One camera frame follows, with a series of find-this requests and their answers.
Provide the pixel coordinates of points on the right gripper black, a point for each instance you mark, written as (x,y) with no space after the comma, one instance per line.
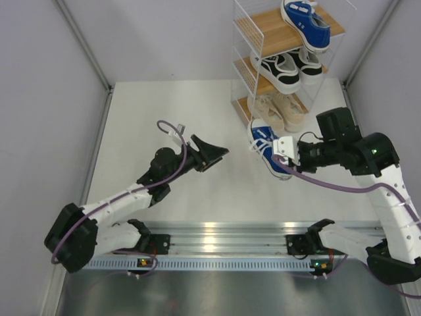
(302,168)

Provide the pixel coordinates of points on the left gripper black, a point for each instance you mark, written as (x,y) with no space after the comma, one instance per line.
(212,154)

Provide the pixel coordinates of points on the beige lace sneaker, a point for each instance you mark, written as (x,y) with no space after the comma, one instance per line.
(290,111)
(262,107)

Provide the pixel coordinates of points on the blue canvas sneaker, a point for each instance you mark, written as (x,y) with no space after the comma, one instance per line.
(314,32)
(261,137)

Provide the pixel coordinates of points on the black white sneaker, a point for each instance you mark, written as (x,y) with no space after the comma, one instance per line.
(308,65)
(280,70)

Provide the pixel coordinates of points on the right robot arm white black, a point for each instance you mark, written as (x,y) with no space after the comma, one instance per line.
(375,164)

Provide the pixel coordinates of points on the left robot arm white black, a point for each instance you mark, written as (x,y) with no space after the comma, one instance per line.
(150,189)

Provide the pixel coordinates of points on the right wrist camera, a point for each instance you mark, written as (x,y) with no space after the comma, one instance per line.
(287,147)

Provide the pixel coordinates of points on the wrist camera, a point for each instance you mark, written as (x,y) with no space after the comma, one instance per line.
(176,131)
(287,147)

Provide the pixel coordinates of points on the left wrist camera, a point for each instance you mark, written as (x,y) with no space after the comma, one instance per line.
(176,131)

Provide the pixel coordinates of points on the aluminium mounting rail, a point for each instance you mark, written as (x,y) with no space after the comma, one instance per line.
(187,239)

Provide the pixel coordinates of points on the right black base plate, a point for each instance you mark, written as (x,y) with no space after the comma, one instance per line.
(303,245)

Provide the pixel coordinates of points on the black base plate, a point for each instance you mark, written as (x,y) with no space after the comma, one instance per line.
(303,245)
(155,244)

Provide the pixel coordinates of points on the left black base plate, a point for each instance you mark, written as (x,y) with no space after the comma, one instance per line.
(155,244)

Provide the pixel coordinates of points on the white wire wooden shoe shelf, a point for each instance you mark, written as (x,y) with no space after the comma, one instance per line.
(260,29)

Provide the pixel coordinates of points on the perforated cable duct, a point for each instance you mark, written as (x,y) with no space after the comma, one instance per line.
(208,264)

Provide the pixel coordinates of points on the right aluminium frame post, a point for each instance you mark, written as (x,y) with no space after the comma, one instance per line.
(369,45)

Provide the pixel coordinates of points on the aluminium frame post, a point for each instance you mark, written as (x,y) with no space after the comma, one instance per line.
(78,35)
(369,45)

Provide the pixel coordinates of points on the left aluminium frame post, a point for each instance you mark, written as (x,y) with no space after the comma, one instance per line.
(78,35)

